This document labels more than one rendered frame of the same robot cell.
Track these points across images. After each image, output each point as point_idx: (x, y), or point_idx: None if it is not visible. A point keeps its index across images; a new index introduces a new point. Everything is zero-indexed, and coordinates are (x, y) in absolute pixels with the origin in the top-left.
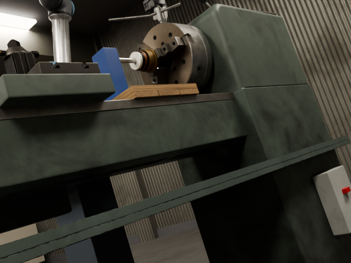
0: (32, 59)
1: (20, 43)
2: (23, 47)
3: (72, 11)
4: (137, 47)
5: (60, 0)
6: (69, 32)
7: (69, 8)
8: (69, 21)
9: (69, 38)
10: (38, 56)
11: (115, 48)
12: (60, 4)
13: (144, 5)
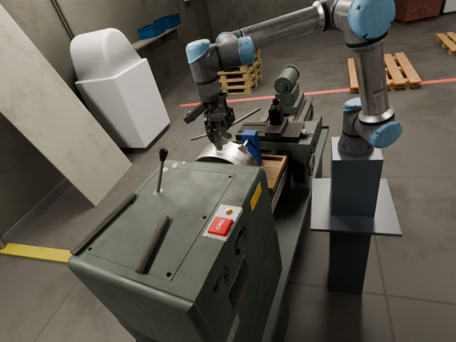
0: (269, 113)
1: (273, 102)
2: (271, 105)
3: (356, 34)
4: (244, 146)
5: (334, 27)
6: (358, 70)
7: (346, 34)
8: (360, 50)
9: (359, 80)
10: (272, 112)
11: (241, 135)
12: (339, 30)
13: (232, 112)
